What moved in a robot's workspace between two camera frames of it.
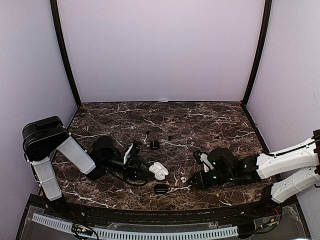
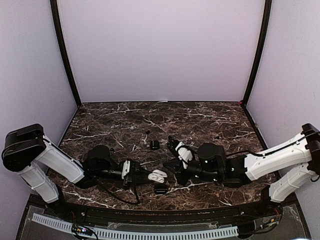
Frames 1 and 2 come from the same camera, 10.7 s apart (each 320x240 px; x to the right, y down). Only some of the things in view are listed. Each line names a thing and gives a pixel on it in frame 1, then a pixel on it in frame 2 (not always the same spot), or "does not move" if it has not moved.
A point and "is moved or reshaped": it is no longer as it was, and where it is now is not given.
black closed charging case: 161,189 does not move
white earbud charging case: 158,170 is moved or reshaped
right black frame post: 267,17 does not move
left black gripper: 133,165 -> 137,169
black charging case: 154,144 does not move
